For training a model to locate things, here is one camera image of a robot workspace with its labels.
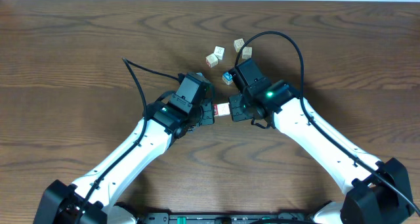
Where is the red letter A block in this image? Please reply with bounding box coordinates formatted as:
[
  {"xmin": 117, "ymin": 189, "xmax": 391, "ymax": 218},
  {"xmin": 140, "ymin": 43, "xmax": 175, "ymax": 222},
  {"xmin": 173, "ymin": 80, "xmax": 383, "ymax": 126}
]
[{"xmin": 213, "ymin": 104, "xmax": 219, "ymax": 116}]

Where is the plain white block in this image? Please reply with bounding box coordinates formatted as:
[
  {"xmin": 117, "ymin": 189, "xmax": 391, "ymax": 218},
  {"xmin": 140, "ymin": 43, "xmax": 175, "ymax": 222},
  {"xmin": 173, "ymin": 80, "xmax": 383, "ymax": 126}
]
[{"xmin": 216, "ymin": 102, "xmax": 230, "ymax": 116}]

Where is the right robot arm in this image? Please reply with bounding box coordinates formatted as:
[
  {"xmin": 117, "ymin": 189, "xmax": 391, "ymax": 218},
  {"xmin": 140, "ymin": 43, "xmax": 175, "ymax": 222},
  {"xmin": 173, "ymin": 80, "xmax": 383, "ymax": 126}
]
[{"xmin": 229, "ymin": 78, "xmax": 419, "ymax": 223}]

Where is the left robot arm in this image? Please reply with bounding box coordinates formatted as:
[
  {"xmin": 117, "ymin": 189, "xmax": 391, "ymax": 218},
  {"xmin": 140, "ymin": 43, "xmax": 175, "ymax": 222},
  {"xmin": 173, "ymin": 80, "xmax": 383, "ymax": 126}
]
[{"xmin": 33, "ymin": 72, "xmax": 214, "ymax": 223}]

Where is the blue letter X block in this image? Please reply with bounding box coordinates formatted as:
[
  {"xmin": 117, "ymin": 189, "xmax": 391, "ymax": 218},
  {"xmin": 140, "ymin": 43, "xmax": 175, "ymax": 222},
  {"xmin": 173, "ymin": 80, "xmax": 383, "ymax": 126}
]
[{"xmin": 222, "ymin": 72, "xmax": 233, "ymax": 85}]

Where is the red edged white block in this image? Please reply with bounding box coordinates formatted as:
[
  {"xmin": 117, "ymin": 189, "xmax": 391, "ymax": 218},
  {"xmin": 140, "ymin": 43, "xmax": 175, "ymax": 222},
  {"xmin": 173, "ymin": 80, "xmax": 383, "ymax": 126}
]
[{"xmin": 205, "ymin": 53, "xmax": 219, "ymax": 68}]

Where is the white picture block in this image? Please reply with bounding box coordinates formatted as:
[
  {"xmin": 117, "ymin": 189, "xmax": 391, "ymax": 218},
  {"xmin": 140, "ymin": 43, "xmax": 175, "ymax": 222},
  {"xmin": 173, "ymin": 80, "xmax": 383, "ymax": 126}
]
[{"xmin": 213, "ymin": 46, "xmax": 225, "ymax": 60}]

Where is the tan picture block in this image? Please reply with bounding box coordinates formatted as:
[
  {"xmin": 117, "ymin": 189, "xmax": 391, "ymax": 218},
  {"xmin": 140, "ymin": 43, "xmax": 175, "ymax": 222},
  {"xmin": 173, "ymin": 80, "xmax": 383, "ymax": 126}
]
[{"xmin": 241, "ymin": 47, "xmax": 253, "ymax": 60}]

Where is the yellow picture block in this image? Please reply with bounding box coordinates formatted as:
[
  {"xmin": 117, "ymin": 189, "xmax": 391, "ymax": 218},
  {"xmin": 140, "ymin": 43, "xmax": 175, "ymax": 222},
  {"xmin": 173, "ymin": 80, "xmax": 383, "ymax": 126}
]
[{"xmin": 233, "ymin": 38, "xmax": 245, "ymax": 53}]

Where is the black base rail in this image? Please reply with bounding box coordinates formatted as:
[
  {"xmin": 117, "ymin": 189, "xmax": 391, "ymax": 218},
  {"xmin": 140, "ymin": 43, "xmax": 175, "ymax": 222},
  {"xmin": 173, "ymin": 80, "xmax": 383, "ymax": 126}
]
[{"xmin": 114, "ymin": 202, "xmax": 329, "ymax": 224}]

